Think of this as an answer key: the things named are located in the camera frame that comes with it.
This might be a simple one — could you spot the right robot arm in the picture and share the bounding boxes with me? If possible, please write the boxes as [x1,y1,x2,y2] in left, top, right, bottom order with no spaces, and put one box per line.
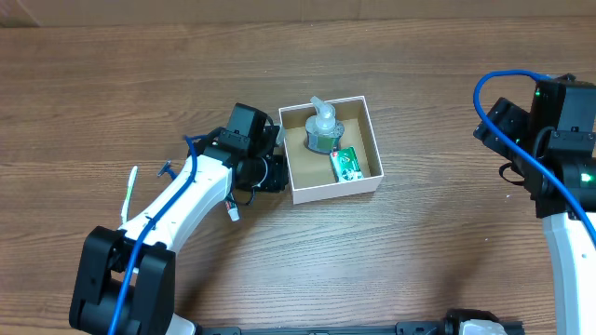
[472,69,595,334]

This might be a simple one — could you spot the blue disposable razor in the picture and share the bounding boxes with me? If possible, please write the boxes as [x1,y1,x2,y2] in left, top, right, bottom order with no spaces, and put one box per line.
[156,160,178,181]

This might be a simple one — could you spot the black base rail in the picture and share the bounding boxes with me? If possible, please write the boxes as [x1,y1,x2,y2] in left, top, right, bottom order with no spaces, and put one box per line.
[196,309,525,335]

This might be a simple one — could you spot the right blue cable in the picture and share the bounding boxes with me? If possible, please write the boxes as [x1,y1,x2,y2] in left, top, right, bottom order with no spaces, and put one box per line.
[472,69,596,236]

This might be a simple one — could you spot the clear pump soap bottle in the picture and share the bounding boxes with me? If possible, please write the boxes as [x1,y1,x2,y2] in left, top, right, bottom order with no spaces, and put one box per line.
[305,96,345,154]

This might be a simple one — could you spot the white cardboard box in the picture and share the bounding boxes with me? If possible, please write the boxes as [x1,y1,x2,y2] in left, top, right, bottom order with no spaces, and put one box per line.
[278,96,384,205]

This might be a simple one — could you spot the blue cable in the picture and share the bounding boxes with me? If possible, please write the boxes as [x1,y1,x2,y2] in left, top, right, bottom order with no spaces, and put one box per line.
[472,69,596,236]
[107,134,209,335]

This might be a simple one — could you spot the green toothpaste tube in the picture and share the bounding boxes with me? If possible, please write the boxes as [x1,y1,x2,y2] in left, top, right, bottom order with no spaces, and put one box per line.
[224,200,240,221]

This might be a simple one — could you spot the green white toothbrush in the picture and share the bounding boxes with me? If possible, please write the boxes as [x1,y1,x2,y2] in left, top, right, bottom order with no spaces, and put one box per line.
[120,166,138,224]

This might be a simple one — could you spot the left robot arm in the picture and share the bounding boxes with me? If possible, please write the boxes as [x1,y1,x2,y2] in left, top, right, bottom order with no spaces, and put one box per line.
[69,103,289,335]

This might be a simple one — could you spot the left blue cable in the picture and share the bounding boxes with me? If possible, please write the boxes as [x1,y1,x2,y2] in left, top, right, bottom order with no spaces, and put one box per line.
[107,134,209,335]

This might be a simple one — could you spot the green Dettol soap bar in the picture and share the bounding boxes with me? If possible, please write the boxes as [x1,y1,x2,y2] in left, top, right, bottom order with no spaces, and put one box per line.
[330,146,364,182]

